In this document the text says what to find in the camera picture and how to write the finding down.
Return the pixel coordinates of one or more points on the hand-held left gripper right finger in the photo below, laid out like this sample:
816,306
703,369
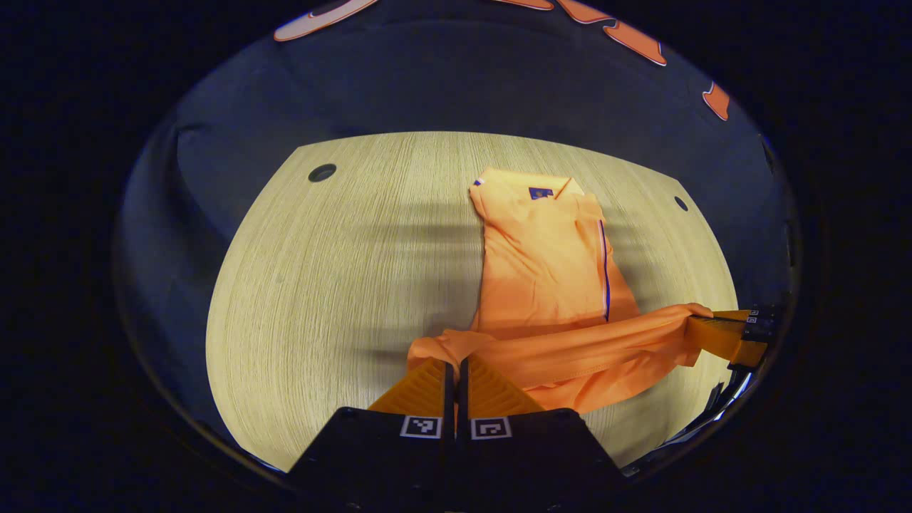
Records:
513,456

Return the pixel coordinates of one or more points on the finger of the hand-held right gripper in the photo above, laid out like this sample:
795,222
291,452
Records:
723,340
734,314

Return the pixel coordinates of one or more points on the orange T-shirt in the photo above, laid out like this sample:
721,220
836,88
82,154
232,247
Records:
541,271

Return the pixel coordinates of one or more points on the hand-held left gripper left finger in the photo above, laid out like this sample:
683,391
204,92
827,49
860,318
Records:
399,456

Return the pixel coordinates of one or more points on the black backdrop cloth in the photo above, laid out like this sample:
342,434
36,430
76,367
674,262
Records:
463,85

